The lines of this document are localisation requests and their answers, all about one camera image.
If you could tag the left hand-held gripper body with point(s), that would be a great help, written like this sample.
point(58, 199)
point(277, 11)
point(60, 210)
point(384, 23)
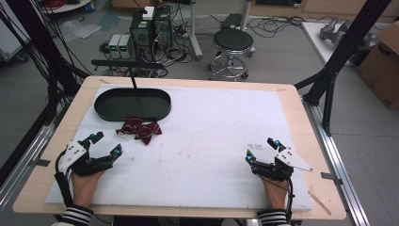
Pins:
point(75, 153)

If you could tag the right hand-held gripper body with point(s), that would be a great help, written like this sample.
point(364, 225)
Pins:
point(287, 158)

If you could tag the dark red patterned cloth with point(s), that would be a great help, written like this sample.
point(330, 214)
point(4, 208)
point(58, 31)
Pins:
point(139, 129)

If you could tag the black oval tray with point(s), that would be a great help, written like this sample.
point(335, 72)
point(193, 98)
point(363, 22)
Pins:
point(116, 105)

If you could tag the person's left hand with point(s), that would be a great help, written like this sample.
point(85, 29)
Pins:
point(83, 188)

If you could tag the person's right hand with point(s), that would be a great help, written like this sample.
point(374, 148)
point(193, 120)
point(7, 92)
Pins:
point(276, 194)

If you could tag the grey tape strip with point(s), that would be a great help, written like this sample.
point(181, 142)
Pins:
point(42, 162)
point(331, 177)

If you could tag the light wooden table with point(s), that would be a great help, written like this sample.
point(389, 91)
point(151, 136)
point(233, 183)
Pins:
point(295, 103)

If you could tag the white table mat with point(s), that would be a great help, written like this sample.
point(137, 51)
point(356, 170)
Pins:
point(204, 141)

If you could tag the thin wooden stick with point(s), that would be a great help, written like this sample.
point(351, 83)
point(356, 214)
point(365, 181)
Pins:
point(319, 202)

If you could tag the grey power supply unit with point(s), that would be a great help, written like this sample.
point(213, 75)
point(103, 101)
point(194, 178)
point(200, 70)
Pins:
point(125, 46)
point(114, 45)

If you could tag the clear plastic sheet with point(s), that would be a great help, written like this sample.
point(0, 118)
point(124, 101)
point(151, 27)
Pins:
point(78, 29)

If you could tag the white side table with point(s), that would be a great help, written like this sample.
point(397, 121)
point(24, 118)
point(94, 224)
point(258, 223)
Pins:
point(313, 37)

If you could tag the black computer tower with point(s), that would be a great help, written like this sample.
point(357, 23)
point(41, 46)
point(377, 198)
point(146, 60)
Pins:
point(141, 34)
point(163, 28)

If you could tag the black round stool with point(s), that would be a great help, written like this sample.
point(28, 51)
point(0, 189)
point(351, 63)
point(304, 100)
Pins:
point(233, 39)

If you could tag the brown cardboard box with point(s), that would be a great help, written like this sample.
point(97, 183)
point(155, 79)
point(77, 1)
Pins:
point(381, 69)

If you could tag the round white table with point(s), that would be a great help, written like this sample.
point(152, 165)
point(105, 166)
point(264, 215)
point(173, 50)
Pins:
point(67, 5)

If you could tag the grey desk leg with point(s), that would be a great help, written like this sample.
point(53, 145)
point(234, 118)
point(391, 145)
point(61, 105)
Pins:
point(194, 34)

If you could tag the white box device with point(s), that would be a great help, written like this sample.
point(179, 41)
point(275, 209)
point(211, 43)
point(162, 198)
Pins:
point(148, 13)

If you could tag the aluminium rail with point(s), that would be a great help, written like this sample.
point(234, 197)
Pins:
point(28, 157)
point(338, 175)

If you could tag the black metal frame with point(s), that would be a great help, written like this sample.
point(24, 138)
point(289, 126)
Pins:
point(345, 47)

